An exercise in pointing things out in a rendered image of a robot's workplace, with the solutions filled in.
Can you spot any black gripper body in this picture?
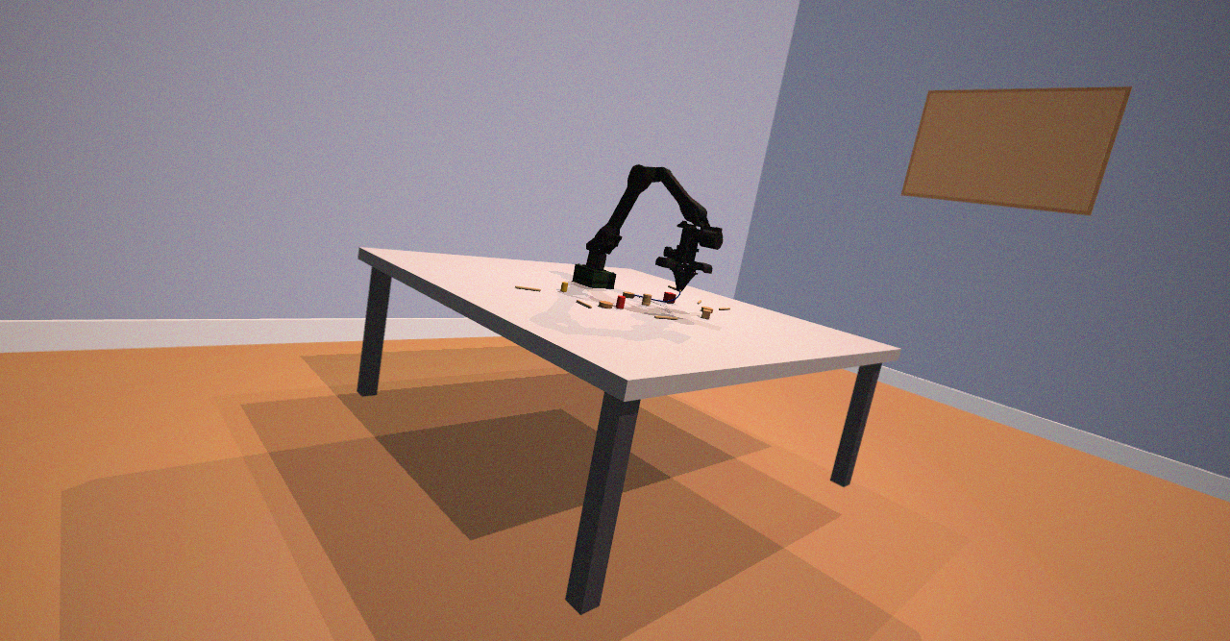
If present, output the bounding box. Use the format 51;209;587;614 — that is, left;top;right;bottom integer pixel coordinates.
656;242;713;274

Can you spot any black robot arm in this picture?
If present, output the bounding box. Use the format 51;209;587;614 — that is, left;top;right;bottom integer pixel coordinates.
583;164;723;271

